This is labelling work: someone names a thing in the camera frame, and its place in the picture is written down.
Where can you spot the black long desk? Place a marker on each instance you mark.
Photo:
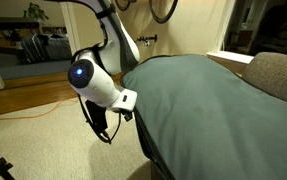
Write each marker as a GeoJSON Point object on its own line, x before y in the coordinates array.
{"type": "Point", "coordinates": [9, 23]}

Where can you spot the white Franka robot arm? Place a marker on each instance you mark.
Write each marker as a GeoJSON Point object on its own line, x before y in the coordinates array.
{"type": "Point", "coordinates": [96, 83]}

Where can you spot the grey fabric sofa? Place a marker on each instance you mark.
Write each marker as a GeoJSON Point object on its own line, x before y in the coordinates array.
{"type": "Point", "coordinates": [276, 76]}

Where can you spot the blue rug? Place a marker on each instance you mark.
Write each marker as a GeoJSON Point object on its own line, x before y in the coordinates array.
{"type": "Point", "coordinates": [36, 70]}

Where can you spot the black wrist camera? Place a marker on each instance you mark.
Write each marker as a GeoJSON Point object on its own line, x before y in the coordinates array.
{"type": "Point", "coordinates": [96, 116]}

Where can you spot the dark striped duffel bag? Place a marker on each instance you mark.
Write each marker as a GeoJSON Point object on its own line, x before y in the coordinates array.
{"type": "Point", "coordinates": [54, 48]}

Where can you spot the white window frame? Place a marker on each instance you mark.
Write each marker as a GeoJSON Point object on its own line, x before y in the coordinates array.
{"type": "Point", "coordinates": [228, 56]}

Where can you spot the leafy green houseplant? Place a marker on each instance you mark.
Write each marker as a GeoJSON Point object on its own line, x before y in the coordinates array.
{"type": "Point", "coordinates": [36, 11]}

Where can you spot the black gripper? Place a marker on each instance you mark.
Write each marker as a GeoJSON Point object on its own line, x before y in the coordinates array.
{"type": "Point", "coordinates": [128, 116]}

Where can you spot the large teal padded zip bag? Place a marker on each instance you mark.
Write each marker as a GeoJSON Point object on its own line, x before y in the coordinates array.
{"type": "Point", "coordinates": [216, 116]}

